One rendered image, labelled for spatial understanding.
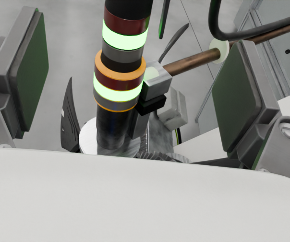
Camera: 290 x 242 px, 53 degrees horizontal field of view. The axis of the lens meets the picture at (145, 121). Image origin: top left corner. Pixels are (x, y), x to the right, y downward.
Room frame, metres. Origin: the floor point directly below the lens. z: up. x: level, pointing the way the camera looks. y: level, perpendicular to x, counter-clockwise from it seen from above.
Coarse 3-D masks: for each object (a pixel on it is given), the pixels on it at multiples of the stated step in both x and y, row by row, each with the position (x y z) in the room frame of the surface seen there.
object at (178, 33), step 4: (188, 24) 0.51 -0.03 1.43; (180, 28) 0.55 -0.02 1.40; (184, 28) 0.50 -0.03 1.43; (176, 32) 0.56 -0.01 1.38; (180, 32) 0.50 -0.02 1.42; (176, 36) 0.50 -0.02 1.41; (172, 40) 0.51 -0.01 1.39; (176, 40) 0.48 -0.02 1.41; (168, 44) 0.56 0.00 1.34; (172, 44) 0.48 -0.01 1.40; (168, 48) 0.47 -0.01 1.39; (164, 52) 0.49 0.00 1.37; (160, 56) 0.50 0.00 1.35; (164, 56) 0.46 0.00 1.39; (160, 60) 0.45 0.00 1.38
